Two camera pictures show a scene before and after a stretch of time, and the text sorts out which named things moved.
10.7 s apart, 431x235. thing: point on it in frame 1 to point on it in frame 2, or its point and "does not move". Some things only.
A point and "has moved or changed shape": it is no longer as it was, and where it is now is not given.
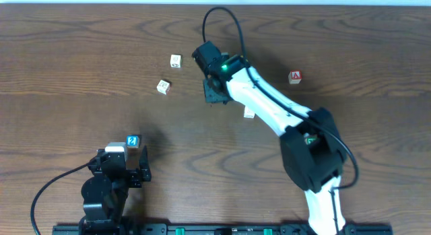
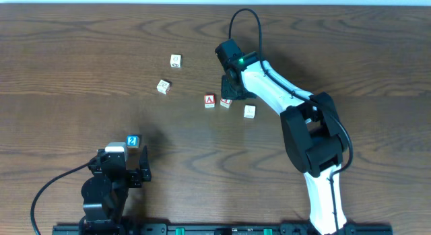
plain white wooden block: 248,114 does not move
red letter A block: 295,77 has moved or changed shape
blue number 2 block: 133,141 does not move
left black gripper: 133,176 does not move
